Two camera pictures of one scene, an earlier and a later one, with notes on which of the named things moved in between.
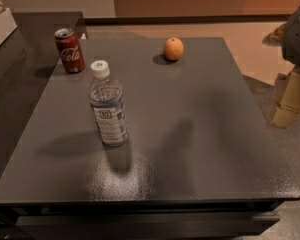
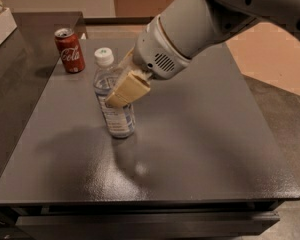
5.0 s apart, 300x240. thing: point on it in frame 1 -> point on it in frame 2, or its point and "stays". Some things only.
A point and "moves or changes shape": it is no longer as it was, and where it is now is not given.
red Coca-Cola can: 70,50 stays
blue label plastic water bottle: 106,98 moves or changes shape
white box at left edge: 1,25 stays
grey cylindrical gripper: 297,39 -> 152,49
